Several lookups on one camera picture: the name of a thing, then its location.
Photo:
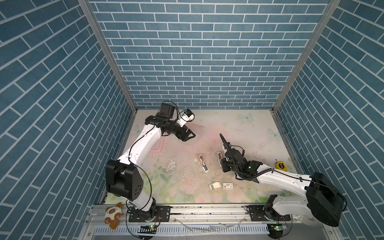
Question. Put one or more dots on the pink phone case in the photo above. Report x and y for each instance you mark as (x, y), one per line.
(158, 146)

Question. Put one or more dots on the aluminium corner frame post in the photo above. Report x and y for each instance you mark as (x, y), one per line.
(92, 20)
(318, 30)

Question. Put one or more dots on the staple box tray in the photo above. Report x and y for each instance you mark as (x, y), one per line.
(215, 185)

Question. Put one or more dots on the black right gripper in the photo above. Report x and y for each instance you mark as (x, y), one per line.
(223, 162)

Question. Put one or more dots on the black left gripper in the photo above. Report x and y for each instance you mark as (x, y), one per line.
(184, 137)

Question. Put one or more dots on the white staple box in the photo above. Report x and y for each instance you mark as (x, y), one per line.
(228, 186)

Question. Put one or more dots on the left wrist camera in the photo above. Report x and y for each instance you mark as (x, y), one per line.
(186, 116)

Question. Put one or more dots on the brown white plush toy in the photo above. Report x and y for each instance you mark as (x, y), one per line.
(112, 216)

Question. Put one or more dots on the aluminium corner frame post right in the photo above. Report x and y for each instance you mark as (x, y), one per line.
(318, 30)

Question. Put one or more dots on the aluminium corner frame post left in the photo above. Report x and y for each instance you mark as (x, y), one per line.
(92, 20)

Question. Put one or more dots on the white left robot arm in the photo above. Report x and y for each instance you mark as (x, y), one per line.
(123, 178)

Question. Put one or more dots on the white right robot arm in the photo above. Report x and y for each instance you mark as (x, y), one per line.
(316, 196)

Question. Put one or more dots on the yellow tape measure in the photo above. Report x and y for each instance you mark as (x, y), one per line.
(281, 166)

